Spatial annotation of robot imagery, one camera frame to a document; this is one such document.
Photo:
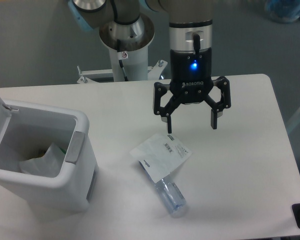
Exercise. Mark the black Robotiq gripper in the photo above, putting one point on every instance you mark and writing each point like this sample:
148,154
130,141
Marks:
191,82

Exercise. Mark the white plastic packaging bag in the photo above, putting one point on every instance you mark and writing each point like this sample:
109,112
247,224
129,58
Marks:
160,155

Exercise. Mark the clear plastic bottle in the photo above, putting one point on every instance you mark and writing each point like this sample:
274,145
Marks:
170,195

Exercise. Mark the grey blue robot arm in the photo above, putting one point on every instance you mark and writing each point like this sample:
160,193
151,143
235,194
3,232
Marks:
190,23

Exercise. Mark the white crumpled trash in bin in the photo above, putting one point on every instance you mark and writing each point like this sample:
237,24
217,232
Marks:
48,165

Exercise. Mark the white trash can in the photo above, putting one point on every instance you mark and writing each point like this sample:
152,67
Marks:
26,131

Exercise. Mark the blue plastic bag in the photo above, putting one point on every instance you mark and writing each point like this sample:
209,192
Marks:
283,11

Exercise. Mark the white pedestal base frame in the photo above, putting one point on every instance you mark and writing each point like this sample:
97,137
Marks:
106,75

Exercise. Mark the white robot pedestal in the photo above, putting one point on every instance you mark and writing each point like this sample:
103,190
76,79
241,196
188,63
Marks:
128,46

